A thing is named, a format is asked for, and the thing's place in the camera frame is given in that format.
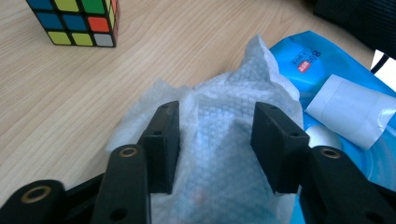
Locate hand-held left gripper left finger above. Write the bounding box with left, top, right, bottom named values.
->
left=136, top=100, right=182, bottom=196

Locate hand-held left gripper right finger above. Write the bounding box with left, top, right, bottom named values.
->
left=249, top=101, right=311, bottom=195

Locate blue wet wipes packet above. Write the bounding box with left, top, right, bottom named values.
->
left=268, top=29, right=396, bottom=224

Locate white wet wipe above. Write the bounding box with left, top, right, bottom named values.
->
left=105, top=33, right=305, bottom=224

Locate colourful puzzle cube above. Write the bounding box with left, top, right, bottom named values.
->
left=25, top=0, right=121, bottom=49

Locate right hand-held gripper cable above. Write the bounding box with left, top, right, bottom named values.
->
left=370, top=53, right=391, bottom=75

